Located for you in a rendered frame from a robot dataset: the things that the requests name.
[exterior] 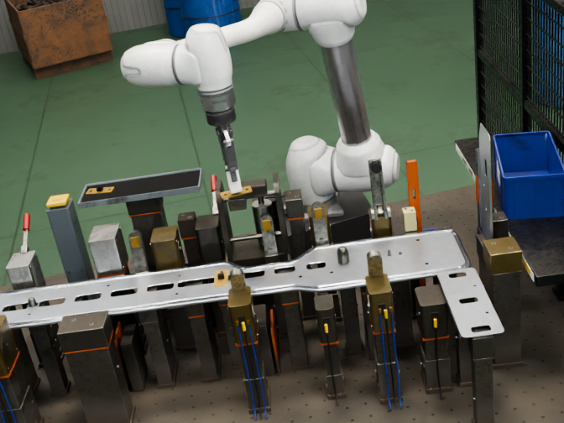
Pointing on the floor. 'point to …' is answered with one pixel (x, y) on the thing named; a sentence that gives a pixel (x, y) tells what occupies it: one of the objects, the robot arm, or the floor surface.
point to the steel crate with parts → (60, 34)
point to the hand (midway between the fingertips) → (233, 178)
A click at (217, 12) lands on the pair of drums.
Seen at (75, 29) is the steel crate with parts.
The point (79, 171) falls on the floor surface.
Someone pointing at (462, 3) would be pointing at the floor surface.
